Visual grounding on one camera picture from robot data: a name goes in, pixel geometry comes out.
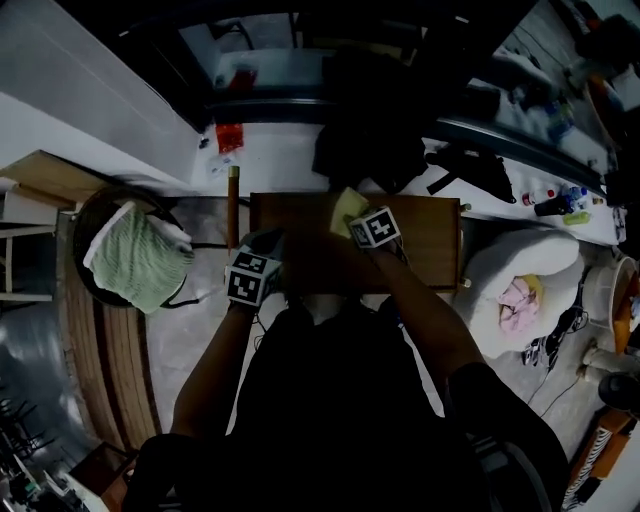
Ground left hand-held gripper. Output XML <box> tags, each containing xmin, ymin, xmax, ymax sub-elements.
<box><xmin>224</xmin><ymin>227</ymin><xmax>287</xmax><ymax>306</ymax></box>

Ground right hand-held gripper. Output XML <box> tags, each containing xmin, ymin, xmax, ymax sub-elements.
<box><xmin>348</xmin><ymin>205</ymin><xmax>403</xmax><ymax>250</ymax></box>

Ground yellow cloth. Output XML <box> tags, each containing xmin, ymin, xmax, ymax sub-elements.
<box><xmin>329</xmin><ymin>187</ymin><xmax>371</xmax><ymax>239</ymax></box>

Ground wooden shelf table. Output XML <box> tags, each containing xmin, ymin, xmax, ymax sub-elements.
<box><xmin>227</xmin><ymin>165</ymin><xmax>472</xmax><ymax>296</ymax></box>

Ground person's right forearm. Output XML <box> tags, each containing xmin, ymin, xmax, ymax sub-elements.
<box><xmin>369</xmin><ymin>247</ymin><xmax>486</xmax><ymax>396</ymax></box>

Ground person's left forearm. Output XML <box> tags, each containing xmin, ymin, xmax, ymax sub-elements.
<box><xmin>170</xmin><ymin>302</ymin><xmax>259</xmax><ymax>439</ymax></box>

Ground pink cloth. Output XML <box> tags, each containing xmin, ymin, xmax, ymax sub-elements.
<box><xmin>498</xmin><ymin>277</ymin><xmax>539</xmax><ymax>334</ymax></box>

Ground small brown wooden cabinet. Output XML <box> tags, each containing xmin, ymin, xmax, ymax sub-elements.
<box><xmin>69</xmin><ymin>442</ymin><xmax>140</xmax><ymax>512</ymax></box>

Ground white chair cushion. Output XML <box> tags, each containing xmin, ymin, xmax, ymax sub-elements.
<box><xmin>82</xmin><ymin>201</ymin><xmax>194</xmax><ymax>251</ymax></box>

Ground red packet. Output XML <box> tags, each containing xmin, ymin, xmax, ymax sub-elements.
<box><xmin>214</xmin><ymin>123</ymin><xmax>245</xmax><ymax>154</ymax></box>

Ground green knitted blanket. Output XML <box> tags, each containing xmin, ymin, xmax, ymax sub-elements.
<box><xmin>82</xmin><ymin>201</ymin><xmax>195</xmax><ymax>315</ymax></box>

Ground white round plush sofa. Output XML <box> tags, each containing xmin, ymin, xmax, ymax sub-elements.
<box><xmin>457</xmin><ymin>227</ymin><xmax>585</xmax><ymax>360</ymax></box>

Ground black round chair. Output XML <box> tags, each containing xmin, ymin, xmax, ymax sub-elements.
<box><xmin>72</xmin><ymin>185</ymin><xmax>201</xmax><ymax>309</ymax></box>

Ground black bottle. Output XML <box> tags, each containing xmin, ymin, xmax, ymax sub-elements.
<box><xmin>533</xmin><ymin>197</ymin><xmax>574</xmax><ymax>217</ymax></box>

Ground person's black clothing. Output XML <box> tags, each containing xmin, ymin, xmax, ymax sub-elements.
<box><xmin>122</xmin><ymin>294</ymin><xmax>571</xmax><ymax>512</ymax></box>

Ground wooden slatted bench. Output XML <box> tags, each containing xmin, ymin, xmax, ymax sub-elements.
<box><xmin>64</xmin><ymin>259</ymin><xmax>164</xmax><ymax>451</ymax></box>

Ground blue water bottle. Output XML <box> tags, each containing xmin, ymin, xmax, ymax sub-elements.
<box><xmin>559</xmin><ymin>184</ymin><xmax>590</xmax><ymax>211</ymax></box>

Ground cardboard box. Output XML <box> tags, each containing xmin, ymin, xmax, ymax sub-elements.
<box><xmin>0</xmin><ymin>148</ymin><xmax>101</xmax><ymax>211</ymax></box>

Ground white woven basket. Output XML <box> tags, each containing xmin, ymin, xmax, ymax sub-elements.
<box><xmin>582</xmin><ymin>254</ymin><xmax>640</xmax><ymax>356</ymax></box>

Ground orange striped sofa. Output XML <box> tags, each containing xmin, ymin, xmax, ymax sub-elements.
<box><xmin>562</xmin><ymin>409</ymin><xmax>636</xmax><ymax>512</ymax></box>

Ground black strapped bag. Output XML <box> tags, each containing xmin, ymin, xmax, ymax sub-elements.
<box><xmin>424</xmin><ymin>143</ymin><xmax>517</xmax><ymax>204</ymax></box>

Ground dark window frame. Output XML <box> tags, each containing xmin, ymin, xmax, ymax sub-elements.
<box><xmin>104</xmin><ymin>0</ymin><xmax>640</xmax><ymax>196</ymax></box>

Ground black cable bundle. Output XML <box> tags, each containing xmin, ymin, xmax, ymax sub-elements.
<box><xmin>522</xmin><ymin>299</ymin><xmax>589</xmax><ymax>371</ymax></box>

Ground white frame stool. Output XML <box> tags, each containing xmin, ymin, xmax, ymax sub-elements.
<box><xmin>0</xmin><ymin>189</ymin><xmax>59</xmax><ymax>304</ymax></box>

